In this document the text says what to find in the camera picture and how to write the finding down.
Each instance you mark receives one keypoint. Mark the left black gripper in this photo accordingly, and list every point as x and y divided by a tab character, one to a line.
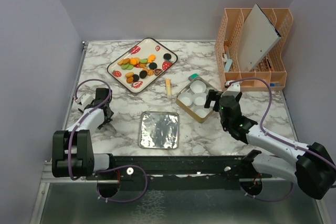
104	123

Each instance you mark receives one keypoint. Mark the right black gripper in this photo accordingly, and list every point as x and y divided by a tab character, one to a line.
214	95

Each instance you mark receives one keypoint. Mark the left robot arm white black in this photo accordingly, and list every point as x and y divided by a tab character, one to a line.
72	151

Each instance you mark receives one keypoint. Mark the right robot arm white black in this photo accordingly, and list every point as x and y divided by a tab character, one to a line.
309	166

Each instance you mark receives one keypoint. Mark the white paper cup centre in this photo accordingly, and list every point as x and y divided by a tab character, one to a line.
199	99

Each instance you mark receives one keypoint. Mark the white paper cup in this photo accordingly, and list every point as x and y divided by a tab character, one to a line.
186	98
198	86
202	112
199	99

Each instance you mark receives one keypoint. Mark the white paper cup top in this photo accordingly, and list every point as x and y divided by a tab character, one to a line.
198	86

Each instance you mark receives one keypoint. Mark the white paper cup bottom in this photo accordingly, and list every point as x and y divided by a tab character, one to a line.
202	112

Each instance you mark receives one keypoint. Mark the gold cookie tin box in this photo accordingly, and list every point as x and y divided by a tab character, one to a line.
191	109

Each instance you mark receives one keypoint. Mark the white paper cup left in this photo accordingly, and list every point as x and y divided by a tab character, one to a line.
186	98

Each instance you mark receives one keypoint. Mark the green grey eraser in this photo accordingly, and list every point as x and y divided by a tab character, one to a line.
192	77

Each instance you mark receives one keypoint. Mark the brown chip cookie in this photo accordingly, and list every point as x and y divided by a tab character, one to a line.
129	79

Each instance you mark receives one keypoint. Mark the tan sandwich cookie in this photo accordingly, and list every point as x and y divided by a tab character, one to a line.
129	74

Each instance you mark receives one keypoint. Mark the light blue eraser in organizer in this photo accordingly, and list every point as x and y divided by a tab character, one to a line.
228	65

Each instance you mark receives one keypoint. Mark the black sandwich cookie bottom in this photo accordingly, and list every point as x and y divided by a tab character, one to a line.
135	78

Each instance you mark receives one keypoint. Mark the black sandwich cookie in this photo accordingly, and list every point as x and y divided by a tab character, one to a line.
167	56
135	78
143	74
153	66

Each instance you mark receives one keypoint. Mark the strawberry pattern white tray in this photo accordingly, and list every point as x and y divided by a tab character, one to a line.
130	62

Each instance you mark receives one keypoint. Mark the black sandwich cookie lower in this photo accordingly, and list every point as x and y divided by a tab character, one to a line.
143	74

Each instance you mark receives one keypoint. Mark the yellow glue stick tube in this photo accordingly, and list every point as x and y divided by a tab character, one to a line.
168	88

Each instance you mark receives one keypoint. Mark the yellow swirl butter cookie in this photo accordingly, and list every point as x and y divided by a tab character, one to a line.
150	72

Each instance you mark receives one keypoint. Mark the black sandwich cookie middle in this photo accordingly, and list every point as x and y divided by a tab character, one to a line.
153	66

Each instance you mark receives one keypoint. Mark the heart chocolate cookie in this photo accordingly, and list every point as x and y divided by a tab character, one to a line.
158	71

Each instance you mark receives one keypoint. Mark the peach plastic desk organizer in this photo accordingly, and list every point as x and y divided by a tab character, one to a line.
271	69

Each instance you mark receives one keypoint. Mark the black sandwich cookie far right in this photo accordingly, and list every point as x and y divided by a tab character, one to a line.
167	56

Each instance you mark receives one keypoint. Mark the orange cookie top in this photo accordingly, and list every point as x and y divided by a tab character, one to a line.
151	58

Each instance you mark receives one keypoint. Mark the silver tin lid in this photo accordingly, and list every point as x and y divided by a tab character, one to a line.
159	130

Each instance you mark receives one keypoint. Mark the white grey notebook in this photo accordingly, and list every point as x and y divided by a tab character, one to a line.
258	37

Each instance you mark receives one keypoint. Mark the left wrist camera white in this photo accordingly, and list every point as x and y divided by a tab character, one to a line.
84	100

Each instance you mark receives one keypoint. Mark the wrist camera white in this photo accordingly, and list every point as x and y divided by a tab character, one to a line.
84	100
232	86

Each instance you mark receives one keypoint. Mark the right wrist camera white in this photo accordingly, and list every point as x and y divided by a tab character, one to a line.
232	86

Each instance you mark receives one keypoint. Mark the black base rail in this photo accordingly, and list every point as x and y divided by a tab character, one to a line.
177	172

